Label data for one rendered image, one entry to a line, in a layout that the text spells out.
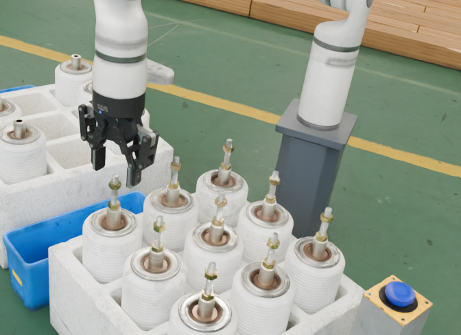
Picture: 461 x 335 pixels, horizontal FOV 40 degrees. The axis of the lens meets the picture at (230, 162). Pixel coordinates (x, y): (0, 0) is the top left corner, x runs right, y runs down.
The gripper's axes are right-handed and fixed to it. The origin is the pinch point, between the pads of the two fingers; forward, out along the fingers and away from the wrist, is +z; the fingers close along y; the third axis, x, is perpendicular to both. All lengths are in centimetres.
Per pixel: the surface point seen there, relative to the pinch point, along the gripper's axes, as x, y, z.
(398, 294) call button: 6.7, 44.5, 2.3
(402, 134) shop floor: 119, 14, 35
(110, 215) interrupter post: -1.1, 0.2, 8.1
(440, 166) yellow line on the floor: 108, 29, 35
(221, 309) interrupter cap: -4.5, 24.4, 9.9
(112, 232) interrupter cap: -2.2, 1.7, 9.9
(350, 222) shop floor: 63, 20, 35
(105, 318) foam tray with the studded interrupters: -10.2, 8.1, 18.3
